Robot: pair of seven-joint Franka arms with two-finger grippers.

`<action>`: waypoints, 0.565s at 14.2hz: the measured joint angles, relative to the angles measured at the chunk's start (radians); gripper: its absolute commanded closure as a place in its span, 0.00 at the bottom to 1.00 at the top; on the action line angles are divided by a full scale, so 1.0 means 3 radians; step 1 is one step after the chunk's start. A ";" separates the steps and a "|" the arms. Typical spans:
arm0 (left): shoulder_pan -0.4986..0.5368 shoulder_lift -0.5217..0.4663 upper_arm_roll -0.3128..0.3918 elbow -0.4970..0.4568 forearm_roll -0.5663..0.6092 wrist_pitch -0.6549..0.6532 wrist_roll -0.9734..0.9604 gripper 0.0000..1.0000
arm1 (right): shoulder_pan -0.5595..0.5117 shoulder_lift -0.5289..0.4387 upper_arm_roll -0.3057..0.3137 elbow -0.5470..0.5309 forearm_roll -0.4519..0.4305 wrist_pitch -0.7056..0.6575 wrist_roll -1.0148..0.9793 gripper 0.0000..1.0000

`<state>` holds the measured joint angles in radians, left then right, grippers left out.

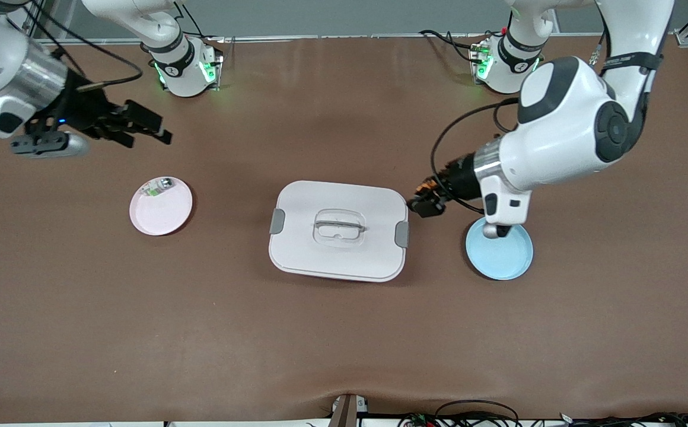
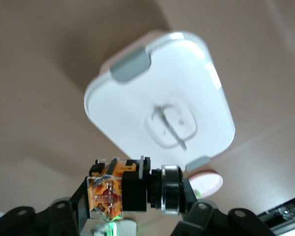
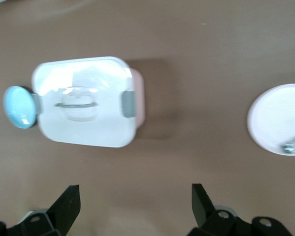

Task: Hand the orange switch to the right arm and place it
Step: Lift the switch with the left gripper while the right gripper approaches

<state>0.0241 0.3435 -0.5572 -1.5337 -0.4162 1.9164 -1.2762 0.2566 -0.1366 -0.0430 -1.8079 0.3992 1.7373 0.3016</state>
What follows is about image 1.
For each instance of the brown table mat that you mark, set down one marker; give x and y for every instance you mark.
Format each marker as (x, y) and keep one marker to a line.
(344, 332)

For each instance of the grey box latch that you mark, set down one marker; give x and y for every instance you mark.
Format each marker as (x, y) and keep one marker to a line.
(402, 234)
(277, 221)

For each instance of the small green clear switch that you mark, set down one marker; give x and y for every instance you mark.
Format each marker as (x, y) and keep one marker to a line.
(157, 187)

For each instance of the light blue round plate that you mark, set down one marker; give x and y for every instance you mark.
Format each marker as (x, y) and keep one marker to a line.
(498, 261)

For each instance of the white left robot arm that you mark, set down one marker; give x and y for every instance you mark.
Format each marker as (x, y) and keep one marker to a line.
(563, 130)

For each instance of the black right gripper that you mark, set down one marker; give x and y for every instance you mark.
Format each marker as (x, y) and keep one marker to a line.
(86, 111)

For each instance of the white lidded storage box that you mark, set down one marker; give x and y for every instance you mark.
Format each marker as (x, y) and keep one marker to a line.
(338, 255)

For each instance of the silver table edge rail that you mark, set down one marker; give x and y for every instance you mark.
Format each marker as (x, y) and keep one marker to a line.
(344, 37)

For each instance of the pink round plate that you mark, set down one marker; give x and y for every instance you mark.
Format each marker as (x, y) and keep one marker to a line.
(160, 213)

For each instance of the wooden metal bracket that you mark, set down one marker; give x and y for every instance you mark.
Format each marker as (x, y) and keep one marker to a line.
(347, 410)

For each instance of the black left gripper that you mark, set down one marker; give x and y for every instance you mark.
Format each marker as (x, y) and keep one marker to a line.
(461, 179)

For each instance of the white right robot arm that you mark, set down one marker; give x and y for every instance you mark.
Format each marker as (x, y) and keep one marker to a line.
(0, 53)

